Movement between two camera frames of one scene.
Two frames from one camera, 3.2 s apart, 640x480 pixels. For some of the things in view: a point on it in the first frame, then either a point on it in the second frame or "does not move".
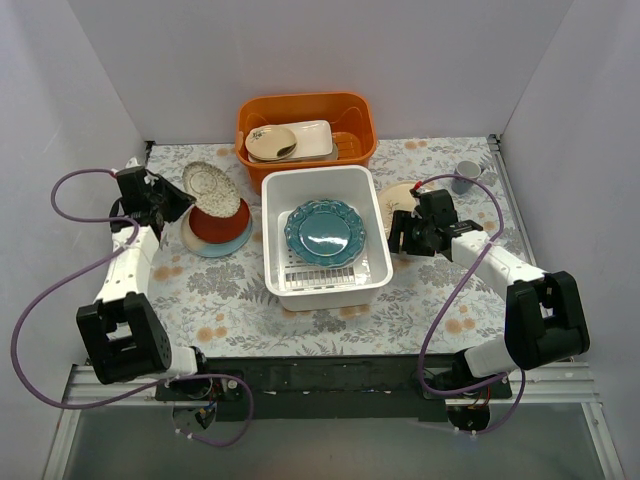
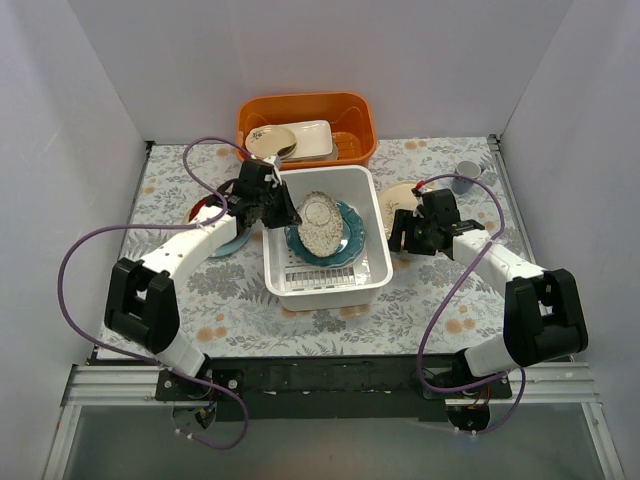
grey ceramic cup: (466, 168) does not move
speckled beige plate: (215, 192) -> (321, 228)
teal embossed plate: (324, 233) does not move
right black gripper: (409, 235) does not move
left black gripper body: (167, 198) -> (275, 209)
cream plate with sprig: (395, 196) does not move
